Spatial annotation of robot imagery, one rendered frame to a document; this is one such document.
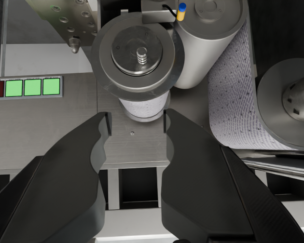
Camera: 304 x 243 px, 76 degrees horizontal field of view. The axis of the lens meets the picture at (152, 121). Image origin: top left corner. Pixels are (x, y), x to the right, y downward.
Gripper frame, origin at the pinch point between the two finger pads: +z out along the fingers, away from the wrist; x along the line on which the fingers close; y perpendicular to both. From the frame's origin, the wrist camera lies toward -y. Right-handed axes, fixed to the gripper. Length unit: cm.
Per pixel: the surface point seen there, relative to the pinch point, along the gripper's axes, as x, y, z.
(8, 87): -44, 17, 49
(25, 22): -129, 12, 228
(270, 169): 23.0, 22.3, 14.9
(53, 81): -30, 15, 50
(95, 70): -7.3, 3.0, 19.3
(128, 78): -2.2, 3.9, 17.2
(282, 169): 23.2, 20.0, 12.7
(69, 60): -101, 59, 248
